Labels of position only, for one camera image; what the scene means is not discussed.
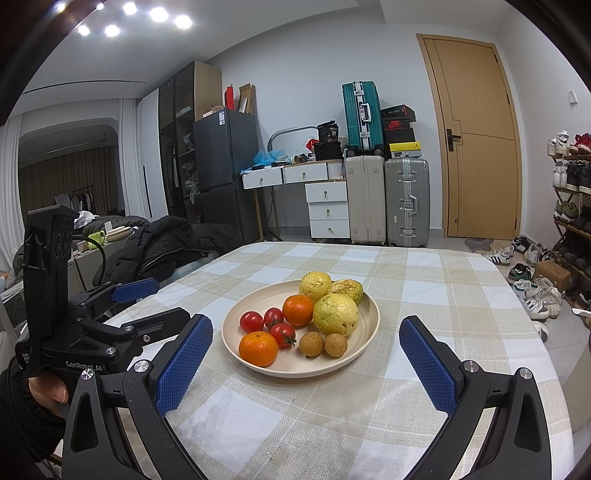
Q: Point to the assorted shoes collection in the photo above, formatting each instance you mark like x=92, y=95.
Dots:
x=572, y=177

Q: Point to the grey arched desk frame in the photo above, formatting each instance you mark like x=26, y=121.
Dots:
x=288, y=129

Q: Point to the wooden door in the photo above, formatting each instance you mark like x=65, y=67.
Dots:
x=475, y=115

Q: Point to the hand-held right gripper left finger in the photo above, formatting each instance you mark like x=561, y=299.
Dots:
x=184, y=364

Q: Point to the red tomato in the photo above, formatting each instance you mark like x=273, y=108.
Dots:
x=251, y=321
x=282, y=335
x=273, y=317

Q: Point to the orange mandarin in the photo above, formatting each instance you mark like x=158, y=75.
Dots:
x=298, y=310
x=258, y=347

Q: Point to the silver suitcase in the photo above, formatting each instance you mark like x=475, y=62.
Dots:
x=406, y=198

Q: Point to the teal suitcase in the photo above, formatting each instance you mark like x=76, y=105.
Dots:
x=362, y=115

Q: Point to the clothes rail with garments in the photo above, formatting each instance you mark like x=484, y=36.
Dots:
x=76, y=201

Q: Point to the yellow guava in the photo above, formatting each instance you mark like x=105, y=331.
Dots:
x=315, y=285
x=335, y=314

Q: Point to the pile of sneakers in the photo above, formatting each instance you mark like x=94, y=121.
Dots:
x=531, y=295

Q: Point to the green mug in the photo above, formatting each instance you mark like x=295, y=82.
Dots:
x=95, y=238

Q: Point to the dark grey refrigerator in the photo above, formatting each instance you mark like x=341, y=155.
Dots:
x=226, y=152

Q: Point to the small cardboard carton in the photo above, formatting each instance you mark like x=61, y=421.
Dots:
x=551, y=275

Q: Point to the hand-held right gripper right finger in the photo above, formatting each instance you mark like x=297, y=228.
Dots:
x=427, y=369

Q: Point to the patterned door mat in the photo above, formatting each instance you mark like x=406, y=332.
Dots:
x=480, y=243

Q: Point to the black and red shoe box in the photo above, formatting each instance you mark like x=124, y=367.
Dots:
x=397, y=111

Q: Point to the brown longan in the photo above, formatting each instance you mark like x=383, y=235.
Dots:
x=310, y=344
x=335, y=345

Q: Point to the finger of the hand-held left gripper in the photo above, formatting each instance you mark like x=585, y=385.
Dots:
x=134, y=290
x=152, y=325

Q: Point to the white desk with drawers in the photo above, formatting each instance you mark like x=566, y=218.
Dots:
x=328, y=207

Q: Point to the wooden shoe rack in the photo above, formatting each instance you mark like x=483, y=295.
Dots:
x=565, y=226

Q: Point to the red ornament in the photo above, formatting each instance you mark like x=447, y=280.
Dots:
x=311, y=143

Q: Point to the yellow and black shoe box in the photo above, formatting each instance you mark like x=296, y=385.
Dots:
x=404, y=150

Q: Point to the person's left forearm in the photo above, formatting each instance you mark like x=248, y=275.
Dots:
x=27, y=429

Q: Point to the white wardrobe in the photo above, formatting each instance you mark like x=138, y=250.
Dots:
x=151, y=152

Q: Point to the dark open cabinet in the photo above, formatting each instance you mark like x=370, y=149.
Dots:
x=184, y=115

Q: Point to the black puffer jacket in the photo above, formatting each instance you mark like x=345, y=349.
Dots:
x=161, y=244

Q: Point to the beige suitcase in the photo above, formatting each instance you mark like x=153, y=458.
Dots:
x=364, y=198

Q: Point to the person's left hand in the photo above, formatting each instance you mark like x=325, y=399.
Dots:
x=51, y=390

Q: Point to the black printed pouch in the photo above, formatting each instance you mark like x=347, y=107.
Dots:
x=328, y=131

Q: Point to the brown-blotched guava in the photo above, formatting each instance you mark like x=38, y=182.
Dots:
x=346, y=288

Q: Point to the cluster of ceiling spotlights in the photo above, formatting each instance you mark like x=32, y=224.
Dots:
x=129, y=14

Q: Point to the cream round plate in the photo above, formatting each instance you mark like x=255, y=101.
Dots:
x=295, y=365

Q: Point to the brown cardboard box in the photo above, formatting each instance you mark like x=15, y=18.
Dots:
x=247, y=99

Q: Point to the blue plastic bag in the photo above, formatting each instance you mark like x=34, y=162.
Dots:
x=268, y=158

